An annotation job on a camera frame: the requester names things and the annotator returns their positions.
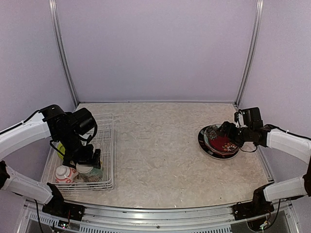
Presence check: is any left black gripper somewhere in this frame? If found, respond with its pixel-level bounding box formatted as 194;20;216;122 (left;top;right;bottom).
56;130;101;169

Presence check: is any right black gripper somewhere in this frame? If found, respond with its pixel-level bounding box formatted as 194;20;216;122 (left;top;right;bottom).
216;121;253;148

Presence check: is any light green flower plate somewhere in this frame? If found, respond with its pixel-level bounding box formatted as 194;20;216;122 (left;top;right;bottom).
204;124;239;157

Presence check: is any small black square plate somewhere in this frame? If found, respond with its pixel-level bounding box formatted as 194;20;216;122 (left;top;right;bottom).
207;127;239;153

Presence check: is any green bowl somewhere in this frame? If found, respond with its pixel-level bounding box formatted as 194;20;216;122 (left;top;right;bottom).
57;143;65;160

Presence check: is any teal patterned mug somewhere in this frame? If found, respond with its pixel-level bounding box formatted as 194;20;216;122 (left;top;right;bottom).
76;164;103;183

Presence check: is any black striped rim plate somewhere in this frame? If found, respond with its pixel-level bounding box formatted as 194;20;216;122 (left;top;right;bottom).
198;126;237;160

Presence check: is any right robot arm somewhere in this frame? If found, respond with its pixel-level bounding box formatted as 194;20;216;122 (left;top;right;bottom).
218;121;311;216

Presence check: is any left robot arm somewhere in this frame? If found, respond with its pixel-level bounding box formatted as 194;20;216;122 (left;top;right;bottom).
0;105;100;216

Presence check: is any red white floral teacup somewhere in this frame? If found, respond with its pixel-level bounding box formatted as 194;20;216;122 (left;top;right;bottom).
55;166;78;183

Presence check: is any white wire dish rack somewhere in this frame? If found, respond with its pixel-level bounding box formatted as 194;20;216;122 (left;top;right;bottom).
41;113;114;192

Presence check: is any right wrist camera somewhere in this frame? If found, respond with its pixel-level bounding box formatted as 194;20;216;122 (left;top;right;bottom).
234;107;263;130

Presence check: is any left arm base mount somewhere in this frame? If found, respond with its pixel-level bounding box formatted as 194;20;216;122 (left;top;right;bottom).
42;183;85;221

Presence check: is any aluminium front rail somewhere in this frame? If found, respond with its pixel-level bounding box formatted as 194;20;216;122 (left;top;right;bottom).
16;201;301;233

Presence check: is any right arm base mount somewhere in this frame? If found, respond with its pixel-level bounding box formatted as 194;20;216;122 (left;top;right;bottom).
232;184;275;220

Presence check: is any right aluminium corner post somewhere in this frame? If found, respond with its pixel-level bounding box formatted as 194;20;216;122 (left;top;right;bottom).
234;0;264;108

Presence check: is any aluminium corner post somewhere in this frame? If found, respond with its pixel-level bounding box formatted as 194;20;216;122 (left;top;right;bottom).
49;0;80;107
234;0;264;108

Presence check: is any left aluminium corner post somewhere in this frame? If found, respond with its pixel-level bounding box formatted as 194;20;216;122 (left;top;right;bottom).
49;0;80;107

